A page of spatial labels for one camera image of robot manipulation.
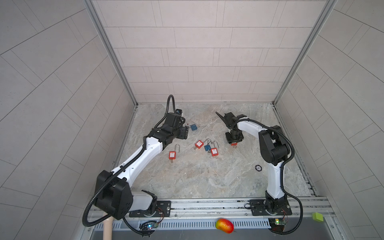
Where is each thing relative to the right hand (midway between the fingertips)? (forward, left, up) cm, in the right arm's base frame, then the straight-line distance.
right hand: (230, 142), depth 98 cm
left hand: (0, +28, +20) cm, 35 cm away
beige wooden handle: (-42, +63, +6) cm, 76 cm away
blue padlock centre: (-5, +16, +3) cm, 17 cm away
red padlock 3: (-2, +21, +4) cm, 21 cm away
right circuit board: (-45, -12, 0) cm, 47 cm away
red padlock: (-4, -1, +3) cm, 5 cm away
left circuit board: (-42, +45, +6) cm, 62 cm away
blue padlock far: (+11, +24, +4) cm, 27 cm away
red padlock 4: (-8, +12, +4) cm, 15 cm away
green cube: (-44, -30, +4) cm, 53 cm away
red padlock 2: (-9, +37, +5) cm, 39 cm away
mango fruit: (-44, +12, +5) cm, 46 cm away
